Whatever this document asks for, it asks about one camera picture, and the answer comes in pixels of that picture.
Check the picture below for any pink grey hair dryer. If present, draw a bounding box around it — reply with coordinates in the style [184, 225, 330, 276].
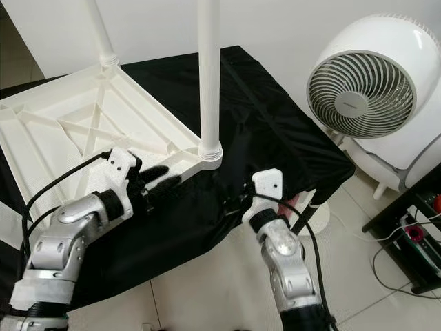
[404, 223, 425, 242]

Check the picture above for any black metal table leg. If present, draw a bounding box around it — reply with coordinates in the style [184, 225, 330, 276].
[288, 200, 318, 237]

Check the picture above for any white plastic children tabletop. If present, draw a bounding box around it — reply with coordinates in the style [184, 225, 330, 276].
[0, 62, 226, 230]

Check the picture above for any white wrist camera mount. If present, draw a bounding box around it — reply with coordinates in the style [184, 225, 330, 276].
[242, 168, 284, 226]
[106, 146, 140, 219]

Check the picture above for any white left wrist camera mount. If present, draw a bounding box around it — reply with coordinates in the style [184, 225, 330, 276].
[106, 146, 140, 219]

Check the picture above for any white plastic table leg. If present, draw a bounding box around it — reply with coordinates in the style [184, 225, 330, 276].
[0, 203, 23, 278]
[196, 0, 225, 164]
[86, 0, 122, 68]

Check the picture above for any black adapter cable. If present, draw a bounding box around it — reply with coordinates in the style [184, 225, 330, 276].
[371, 243, 441, 300]

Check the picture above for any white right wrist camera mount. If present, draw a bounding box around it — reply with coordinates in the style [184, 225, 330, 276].
[242, 168, 284, 226]

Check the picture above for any white dome appliance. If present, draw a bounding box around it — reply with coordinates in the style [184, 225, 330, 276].
[336, 128, 441, 202]

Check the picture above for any pink plastic piece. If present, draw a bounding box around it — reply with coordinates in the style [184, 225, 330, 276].
[278, 196, 302, 216]

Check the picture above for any thin white cable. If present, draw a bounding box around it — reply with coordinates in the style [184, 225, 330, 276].
[322, 205, 441, 243]

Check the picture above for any white pedestal fan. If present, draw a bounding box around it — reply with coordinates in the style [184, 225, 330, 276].
[288, 12, 436, 240]

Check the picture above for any black metal shelf rack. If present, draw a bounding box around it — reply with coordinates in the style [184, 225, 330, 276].
[361, 181, 441, 295]

